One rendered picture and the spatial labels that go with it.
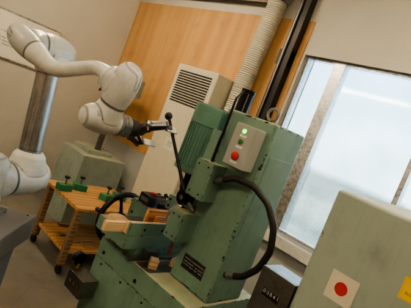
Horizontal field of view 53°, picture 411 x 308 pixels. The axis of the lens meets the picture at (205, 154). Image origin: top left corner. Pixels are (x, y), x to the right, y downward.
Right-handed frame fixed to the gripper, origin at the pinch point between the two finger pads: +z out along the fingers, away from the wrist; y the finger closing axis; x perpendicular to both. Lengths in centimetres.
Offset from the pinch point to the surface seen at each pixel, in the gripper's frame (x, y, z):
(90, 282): -51, -45, -12
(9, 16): 226, -186, 31
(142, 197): -16.5, -28.2, 9.6
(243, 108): -0.5, 35.2, 12.0
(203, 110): 4.5, 20.4, 5.5
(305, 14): 115, 41, 137
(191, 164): -14.6, 6.6, 6.7
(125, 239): -40.5, -18.6, -13.3
